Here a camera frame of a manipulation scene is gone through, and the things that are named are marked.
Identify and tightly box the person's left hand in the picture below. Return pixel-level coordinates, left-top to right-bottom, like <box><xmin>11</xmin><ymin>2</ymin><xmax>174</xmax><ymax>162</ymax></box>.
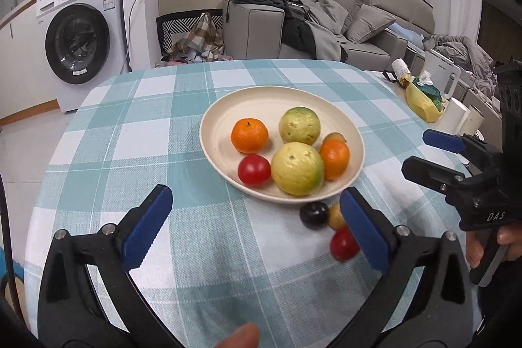
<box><xmin>212</xmin><ymin>323</ymin><xmax>261</xmax><ymax>348</ymax></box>

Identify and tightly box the orange mandarin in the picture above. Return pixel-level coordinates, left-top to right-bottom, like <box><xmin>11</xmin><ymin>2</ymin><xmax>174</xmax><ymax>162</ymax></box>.
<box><xmin>231</xmin><ymin>118</ymin><xmax>269</xmax><ymax>154</ymax></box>
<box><xmin>319</xmin><ymin>139</ymin><xmax>351</xmax><ymax>181</ymax></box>

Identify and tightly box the grey sofa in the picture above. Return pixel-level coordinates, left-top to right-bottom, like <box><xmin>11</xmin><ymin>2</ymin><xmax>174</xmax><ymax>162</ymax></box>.
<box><xmin>222</xmin><ymin>0</ymin><xmax>435</xmax><ymax>67</ymax></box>

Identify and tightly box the black patterned laundry basket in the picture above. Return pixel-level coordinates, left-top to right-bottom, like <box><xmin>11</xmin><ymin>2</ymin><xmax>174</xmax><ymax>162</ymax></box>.
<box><xmin>156</xmin><ymin>11</ymin><xmax>225</xmax><ymax>61</ymax></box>

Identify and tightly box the white paper roll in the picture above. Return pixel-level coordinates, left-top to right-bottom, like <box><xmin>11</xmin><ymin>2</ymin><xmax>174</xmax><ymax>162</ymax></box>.
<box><xmin>438</xmin><ymin>97</ymin><xmax>469</xmax><ymax>133</ymax></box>

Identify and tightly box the black clothes pile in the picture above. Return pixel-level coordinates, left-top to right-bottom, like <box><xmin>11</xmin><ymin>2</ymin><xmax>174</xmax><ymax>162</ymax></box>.
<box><xmin>226</xmin><ymin>0</ymin><xmax>316</xmax><ymax>59</ymax></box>

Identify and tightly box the white appliance with handle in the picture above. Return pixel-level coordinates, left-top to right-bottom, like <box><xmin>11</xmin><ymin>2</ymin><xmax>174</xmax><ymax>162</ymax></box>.
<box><xmin>420</xmin><ymin>48</ymin><xmax>461</xmax><ymax>100</ymax></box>

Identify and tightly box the small green guava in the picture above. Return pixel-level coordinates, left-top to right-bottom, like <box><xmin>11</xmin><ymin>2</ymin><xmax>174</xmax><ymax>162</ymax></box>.
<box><xmin>278</xmin><ymin>107</ymin><xmax>321</xmax><ymax>146</ymax></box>

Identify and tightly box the yellow plastic bag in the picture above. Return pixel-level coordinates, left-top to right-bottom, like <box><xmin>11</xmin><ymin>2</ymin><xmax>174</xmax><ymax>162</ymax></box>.
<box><xmin>405</xmin><ymin>81</ymin><xmax>444</xmax><ymax>123</ymax></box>

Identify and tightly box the grey pillow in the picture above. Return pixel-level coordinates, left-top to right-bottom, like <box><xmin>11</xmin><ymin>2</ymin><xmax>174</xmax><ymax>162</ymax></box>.
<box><xmin>345</xmin><ymin>4</ymin><xmax>397</xmax><ymax>44</ymax></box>
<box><xmin>316</xmin><ymin>0</ymin><xmax>365</xmax><ymax>36</ymax></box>

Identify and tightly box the black cable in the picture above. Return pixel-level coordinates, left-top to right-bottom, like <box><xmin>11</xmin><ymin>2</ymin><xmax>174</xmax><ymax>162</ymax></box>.
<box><xmin>0</xmin><ymin>173</ymin><xmax>25</xmax><ymax>316</ymax></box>

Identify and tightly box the dark curtain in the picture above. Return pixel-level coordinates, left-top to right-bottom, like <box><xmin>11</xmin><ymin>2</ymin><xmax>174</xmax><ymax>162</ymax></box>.
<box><xmin>481</xmin><ymin>0</ymin><xmax>522</xmax><ymax>65</ymax></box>

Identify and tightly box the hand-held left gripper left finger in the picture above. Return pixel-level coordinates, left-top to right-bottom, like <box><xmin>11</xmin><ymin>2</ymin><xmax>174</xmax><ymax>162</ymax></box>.
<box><xmin>38</xmin><ymin>184</ymin><xmax>184</xmax><ymax>348</ymax></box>

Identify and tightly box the plaid cloth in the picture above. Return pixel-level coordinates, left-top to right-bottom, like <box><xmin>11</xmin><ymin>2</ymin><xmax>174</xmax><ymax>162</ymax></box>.
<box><xmin>169</xmin><ymin>12</ymin><xmax>225</xmax><ymax>63</ymax></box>

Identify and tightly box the large yellow-green guava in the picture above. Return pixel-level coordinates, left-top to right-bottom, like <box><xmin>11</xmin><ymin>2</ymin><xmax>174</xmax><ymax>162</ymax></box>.
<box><xmin>271</xmin><ymin>142</ymin><xmax>326</xmax><ymax>196</ymax></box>

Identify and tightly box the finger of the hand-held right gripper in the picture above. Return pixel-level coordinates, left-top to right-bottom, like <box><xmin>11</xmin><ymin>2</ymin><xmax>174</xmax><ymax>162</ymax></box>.
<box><xmin>402</xmin><ymin>156</ymin><xmax>466</xmax><ymax>194</ymax></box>
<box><xmin>423</xmin><ymin>129</ymin><xmax>504</xmax><ymax>174</ymax></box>

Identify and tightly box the white base kitchen cabinet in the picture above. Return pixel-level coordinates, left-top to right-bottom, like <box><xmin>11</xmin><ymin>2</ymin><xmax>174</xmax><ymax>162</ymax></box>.
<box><xmin>0</xmin><ymin>1</ymin><xmax>60</xmax><ymax>120</ymax></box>

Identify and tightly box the white washing machine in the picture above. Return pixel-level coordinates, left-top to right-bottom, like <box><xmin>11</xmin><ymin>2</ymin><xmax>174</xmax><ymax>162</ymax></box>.
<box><xmin>36</xmin><ymin>0</ymin><xmax>131</xmax><ymax>114</ymax></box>

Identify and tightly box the white cup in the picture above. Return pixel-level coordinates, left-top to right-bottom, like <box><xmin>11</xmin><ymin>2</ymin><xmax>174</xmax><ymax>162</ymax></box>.
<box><xmin>461</xmin><ymin>105</ymin><xmax>486</xmax><ymax>137</ymax></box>

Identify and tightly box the grey jacket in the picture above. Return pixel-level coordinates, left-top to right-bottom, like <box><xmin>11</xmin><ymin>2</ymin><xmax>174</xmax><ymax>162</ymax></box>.
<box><xmin>285</xmin><ymin>0</ymin><xmax>349</xmax><ymax>61</ymax></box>

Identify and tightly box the person's right hand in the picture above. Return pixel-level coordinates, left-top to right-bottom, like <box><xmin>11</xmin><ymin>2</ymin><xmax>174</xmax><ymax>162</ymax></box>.
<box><xmin>466</xmin><ymin>226</ymin><xmax>522</xmax><ymax>269</ymax></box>

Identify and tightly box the grey blanket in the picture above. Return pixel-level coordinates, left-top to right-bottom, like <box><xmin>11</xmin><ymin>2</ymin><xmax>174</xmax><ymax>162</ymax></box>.
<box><xmin>422</xmin><ymin>34</ymin><xmax>496</xmax><ymax>96</ymax></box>

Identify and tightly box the rolled white packet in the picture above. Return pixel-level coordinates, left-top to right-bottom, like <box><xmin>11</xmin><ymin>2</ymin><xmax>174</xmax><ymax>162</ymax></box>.
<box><xmin>391</xmin><ymin>59</ymin><xmax>412</xmax><ymax>88</ymax></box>

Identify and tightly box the light blue cloth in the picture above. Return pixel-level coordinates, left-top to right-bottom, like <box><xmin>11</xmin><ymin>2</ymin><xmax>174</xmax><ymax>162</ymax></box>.
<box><xmin>385</xmin><ymin>24</ymin><xmax>425</xmax><ymax>47</ymax></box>

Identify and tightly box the red tomato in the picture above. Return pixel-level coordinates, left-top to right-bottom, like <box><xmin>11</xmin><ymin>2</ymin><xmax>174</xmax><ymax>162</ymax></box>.
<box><xmin>238</xmin><ymin>154</ymin><xmax>272</xmax><ymax>188</ymax></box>
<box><xmin>330</xmin><ymin>226</ymin><xmax>361</xmax><ymax>262</ymax></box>

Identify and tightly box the cream round plate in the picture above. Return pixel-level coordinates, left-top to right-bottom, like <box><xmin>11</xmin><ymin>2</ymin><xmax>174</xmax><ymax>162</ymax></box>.
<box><xmin>199</xmin><ymin>86</ymin><xmax>364</xmax><ymax>203</ymax></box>

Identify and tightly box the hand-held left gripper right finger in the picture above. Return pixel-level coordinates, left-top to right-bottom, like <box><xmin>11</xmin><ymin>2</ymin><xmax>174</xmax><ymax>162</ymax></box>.
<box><xmin>330</xmin><ymin>187</ymin><xmax>476</xmax><ymax>348</ymax></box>

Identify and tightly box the dark purple plum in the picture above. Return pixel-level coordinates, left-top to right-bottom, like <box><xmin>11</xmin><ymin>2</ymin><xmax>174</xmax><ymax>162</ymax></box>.
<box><xmin>299</xmin><ymin>201</ymin><xmax>329</xmax><ymax>230</ymax></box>

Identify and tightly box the white cable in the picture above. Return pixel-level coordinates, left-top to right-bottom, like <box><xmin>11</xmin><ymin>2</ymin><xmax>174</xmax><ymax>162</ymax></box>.
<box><xmin>126</xmin><ymin>0</ymin><xmax>147</xmax><ymax>71</ymax></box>

